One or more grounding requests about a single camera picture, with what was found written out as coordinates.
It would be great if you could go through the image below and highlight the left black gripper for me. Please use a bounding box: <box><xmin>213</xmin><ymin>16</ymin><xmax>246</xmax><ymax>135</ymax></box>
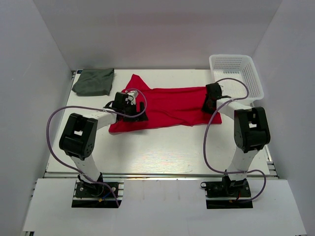
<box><xmin>123</xmin><ymin>102</ymin><xmax>149</xmax><ymax>122</ymax></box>

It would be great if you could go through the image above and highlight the red t-shirt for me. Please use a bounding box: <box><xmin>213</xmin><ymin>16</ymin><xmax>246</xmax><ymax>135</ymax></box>
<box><xmin>109</xmin><ymin>74</ymin><xmax>211</xmax><ymax>134</ymax></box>

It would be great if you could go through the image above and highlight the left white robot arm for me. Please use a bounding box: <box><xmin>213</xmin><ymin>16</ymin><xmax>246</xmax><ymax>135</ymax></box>
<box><xmin>59</xmin><ymin>88</ymin><xmax>148</xmax><ymax>196</ymax></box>

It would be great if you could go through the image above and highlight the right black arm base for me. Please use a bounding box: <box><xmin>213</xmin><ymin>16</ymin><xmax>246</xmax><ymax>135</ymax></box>
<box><xmin>200</xmin><ymin>175</ymin><xmax>253</xmax><ymax>209</ymax></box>

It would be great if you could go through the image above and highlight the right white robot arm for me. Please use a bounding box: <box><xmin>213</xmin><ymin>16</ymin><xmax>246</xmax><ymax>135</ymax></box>
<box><xmin>202</xmin><ymin>83</ymin><xmax>271</xmax><ymax>196</ymax></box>

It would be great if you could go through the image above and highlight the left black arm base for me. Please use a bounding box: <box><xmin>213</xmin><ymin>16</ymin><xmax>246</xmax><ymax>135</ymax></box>
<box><xmin>71</xmin><ymin>175</ymin><xmax>124</xmax><ymax>208</ymax></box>

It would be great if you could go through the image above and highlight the white plastic basket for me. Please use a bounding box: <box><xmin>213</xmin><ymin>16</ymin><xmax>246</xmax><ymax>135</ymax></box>
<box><xmin>209</xmin><ymin>54</ymin><xmax>264</xmax><ymax>105</ymax></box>

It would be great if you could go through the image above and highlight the folded grey t-shirt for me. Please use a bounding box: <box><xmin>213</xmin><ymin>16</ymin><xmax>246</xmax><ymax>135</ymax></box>
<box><xmin>72</xmin><ymin>68</ymin><xmax>115</xmax><ymax>96</ymax></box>

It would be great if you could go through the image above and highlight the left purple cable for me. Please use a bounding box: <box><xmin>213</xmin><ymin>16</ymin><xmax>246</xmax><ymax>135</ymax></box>
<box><xmin>46</xmin><ymin>88</ymin><xmax>148</xmax><ymax>207</ymax></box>

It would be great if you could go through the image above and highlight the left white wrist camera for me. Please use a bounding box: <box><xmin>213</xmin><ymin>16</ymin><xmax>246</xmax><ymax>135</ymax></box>
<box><xmin>126</xmin><ymin>90</ymin><xmax>138</xmax><ymax>105</ymax></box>

